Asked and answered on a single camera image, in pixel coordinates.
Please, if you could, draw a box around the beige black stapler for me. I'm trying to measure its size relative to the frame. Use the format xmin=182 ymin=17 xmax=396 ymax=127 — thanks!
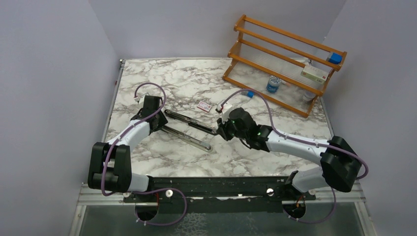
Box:
xmin=162 ymin=109 xmax=217 ymax=153

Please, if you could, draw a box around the red white staple box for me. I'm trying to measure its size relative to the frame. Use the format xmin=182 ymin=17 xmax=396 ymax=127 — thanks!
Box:
xmin=197 ymin=101 xmax=212 ymax=112

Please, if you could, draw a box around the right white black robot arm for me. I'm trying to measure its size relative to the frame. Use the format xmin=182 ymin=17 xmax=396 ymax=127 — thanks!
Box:
xmin=217 ymin=108 xmax=362 ymax=200

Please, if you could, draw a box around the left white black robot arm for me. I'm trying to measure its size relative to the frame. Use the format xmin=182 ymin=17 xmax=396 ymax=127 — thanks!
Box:
xmin=88 ymin=94 xmax=168 ymax=202

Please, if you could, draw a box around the blue white cup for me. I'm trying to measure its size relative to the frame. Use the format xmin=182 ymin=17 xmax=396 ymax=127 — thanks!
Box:
xmin=266 ymin=75 xmax=282 ymax=94

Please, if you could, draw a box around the orange wooden shelf rack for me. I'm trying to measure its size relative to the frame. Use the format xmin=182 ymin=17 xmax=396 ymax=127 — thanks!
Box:
xmin=222 ymin=15 xmax=347 ymax=118

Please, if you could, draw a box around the white bottle behind rack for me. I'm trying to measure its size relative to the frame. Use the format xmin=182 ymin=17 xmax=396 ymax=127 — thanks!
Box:
xmin=302 ymin=90 xmax=316 ymax=102

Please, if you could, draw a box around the white red carton box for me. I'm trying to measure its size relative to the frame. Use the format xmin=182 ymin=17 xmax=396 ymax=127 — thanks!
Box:
xmin=300 ymin=64 xmax=329 ymax=84

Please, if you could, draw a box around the blue cube on shelf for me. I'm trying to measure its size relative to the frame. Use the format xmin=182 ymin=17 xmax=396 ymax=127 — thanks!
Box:
xmin=327 ymin=52 xmax=343 ymax=65

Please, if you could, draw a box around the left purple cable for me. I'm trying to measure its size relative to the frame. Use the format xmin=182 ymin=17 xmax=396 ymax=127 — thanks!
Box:
xmin=101 ymin=83 xmax=167 ymax=197

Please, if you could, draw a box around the purple cable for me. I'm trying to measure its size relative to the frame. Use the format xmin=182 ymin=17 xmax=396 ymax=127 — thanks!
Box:
xmin=101 ymin=83 xmax=167 ymax=197
xmin=216 ymin=88 xmax=370 ymax=180

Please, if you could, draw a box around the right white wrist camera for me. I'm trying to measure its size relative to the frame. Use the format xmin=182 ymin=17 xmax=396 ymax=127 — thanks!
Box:
xmin=215 ymin=102 xmax=233 ymax=114

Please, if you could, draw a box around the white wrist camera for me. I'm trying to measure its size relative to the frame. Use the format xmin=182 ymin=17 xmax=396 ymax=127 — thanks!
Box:
xmin=134 ymin=94 xmax=147 ymax=104
xmin=215 ymin=102 xmax=233 ymax=114

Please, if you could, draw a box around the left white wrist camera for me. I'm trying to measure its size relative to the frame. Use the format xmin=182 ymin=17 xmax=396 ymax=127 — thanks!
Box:
xmin=134 ymin=94 xmax=147 ymax=104

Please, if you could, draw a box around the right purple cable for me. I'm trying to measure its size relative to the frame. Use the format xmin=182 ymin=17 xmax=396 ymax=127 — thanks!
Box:
xmin=216 ymin=88 xmax=370 ymax=180

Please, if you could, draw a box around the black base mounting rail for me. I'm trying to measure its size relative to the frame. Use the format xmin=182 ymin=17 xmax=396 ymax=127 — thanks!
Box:
xmin=123 ymin=176 xmax=303 ymax=214

